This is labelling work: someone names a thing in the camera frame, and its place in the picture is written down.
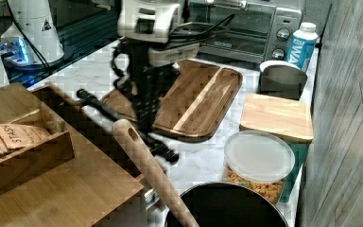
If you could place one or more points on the bamboo drawer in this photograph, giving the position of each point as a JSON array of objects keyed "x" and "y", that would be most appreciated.
[{"x": 71, "y": 111}]

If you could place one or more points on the black utensil pot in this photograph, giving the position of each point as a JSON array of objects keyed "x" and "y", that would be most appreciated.
[{"x": 230, "y": 205}]

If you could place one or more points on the stash tea bag packets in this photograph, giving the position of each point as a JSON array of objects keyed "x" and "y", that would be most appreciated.
[{"x": 16, "y": 136}]

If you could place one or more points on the dark wooden tray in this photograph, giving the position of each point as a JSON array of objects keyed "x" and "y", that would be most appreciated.
[{"x": 196, "y": 103}]

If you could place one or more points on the teal canister bamboo lid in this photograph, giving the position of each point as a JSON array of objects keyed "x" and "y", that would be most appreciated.
[{"x": 289, "y": 120}]

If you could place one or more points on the bamboo tea organizer box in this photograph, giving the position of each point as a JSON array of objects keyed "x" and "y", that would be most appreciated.
[{"x": 28, "y": 163}]

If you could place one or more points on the clear plastic snack jar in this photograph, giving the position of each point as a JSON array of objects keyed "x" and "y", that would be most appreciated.
[{"x": 259, "y": 161}]

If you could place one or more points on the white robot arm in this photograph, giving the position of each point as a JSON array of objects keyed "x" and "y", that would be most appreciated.
[{"x": 153, "y": 37}]

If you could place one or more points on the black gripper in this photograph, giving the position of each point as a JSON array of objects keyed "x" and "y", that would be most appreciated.
[{"x": 144, "y": 85}]

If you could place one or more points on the bamboo drawer cabinet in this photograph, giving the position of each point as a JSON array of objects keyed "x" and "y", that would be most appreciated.
[{"x": 90, "y": 190}]

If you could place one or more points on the dark grey cup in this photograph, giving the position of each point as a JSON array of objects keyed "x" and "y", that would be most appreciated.
[{"x": 282, "y": 81}]

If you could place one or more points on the white blue water bottle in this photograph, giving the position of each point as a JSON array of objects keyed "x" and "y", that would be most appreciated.
[{"x": 302, "y": 45}]

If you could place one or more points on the wooden spoon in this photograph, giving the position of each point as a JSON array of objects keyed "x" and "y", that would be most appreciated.
[{"x": 131, "y": 142}]

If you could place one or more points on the silver toaster oven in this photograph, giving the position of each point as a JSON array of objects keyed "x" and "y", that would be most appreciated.
[{"x": 261, "y": 30}]

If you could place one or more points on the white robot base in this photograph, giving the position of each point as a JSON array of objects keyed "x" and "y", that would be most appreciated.
[{"x": 32, "y": 41}]

